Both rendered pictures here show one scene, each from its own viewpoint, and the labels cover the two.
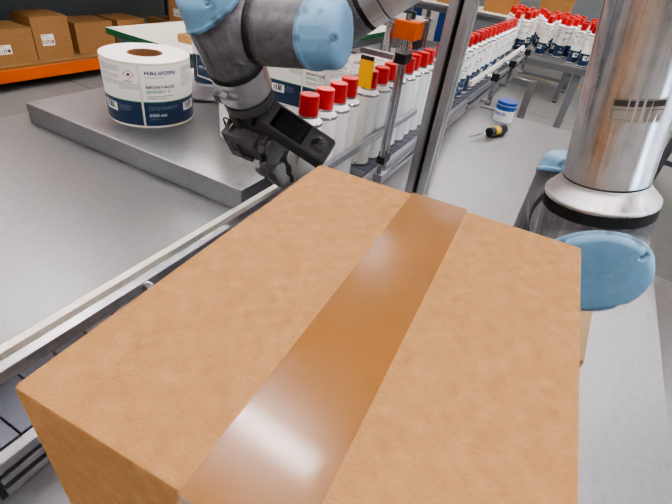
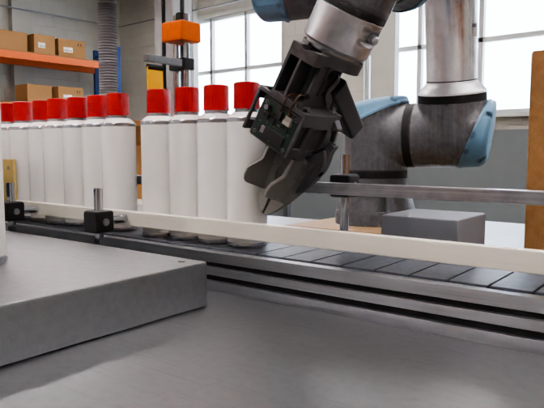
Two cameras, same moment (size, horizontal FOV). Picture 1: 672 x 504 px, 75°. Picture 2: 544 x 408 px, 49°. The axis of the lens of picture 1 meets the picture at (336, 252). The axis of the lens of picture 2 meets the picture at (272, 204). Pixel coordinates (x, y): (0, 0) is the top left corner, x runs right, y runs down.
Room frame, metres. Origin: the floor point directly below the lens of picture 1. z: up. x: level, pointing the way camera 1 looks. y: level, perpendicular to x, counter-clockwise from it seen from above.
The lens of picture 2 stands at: (0.53, 0.81, 1.00)
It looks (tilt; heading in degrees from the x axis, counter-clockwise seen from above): 5 degrees down; 283
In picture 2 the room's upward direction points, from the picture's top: straight up
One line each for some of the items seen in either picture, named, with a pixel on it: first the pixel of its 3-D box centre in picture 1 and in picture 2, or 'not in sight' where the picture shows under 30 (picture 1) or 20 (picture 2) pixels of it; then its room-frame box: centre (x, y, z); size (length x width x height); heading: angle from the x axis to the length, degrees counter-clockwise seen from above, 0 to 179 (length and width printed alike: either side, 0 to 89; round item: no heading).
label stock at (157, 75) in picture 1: (148, 84); not in sight; (1.07, 0.51, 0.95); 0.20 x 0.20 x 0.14
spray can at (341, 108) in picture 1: (333, 136); (188, 163); (0.83, 0.04, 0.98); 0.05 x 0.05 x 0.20
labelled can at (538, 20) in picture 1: (551, 31); not in sight; (3.16, -1.14, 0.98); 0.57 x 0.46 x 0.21; 66
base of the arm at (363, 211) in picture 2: not in sight; (376, 196); (0.59, -0.33, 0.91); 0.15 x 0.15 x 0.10
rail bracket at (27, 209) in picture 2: not in sight; (22, 219); (1.14, -0.02, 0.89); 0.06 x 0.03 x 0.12; 66
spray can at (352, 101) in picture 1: (343, 129); (159, 163); (0.88, 0.02, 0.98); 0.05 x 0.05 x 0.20
